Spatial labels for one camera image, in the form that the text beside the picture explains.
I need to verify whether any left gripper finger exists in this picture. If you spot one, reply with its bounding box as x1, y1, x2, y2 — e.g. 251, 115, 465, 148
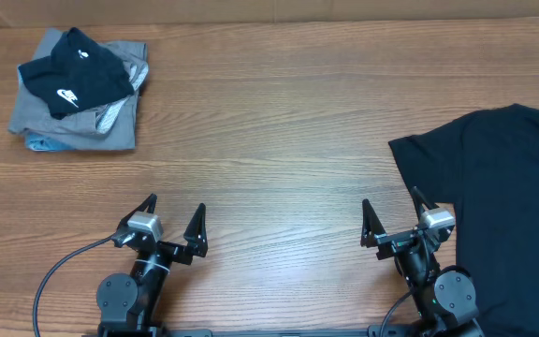
118, 193, 157, 228
183, 203, 208, 257

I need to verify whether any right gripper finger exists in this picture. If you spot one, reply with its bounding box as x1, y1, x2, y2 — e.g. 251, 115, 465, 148
360, 198, 386, 247
410, 186, 438, 219

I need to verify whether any black t-shirt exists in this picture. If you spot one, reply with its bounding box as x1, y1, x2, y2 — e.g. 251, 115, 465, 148
389, 104, 539, 336

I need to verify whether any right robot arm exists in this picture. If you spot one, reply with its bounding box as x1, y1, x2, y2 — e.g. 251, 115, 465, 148
360, 187, 484, 337

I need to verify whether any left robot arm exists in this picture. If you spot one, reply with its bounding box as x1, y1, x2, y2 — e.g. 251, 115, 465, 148
96, 194, 209, 336

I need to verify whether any folded grey garment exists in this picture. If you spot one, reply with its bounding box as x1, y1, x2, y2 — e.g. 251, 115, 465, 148
7, 40, 149, 151

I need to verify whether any folded light blue garment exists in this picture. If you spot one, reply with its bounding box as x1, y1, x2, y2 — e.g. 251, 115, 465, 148
24, 133, 74, 153

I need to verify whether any folded black Nike shirt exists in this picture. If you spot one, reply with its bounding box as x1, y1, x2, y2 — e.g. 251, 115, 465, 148
19, 27, 134, 120

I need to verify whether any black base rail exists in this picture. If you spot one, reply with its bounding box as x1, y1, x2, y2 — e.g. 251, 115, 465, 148
83, 325, 411, 337

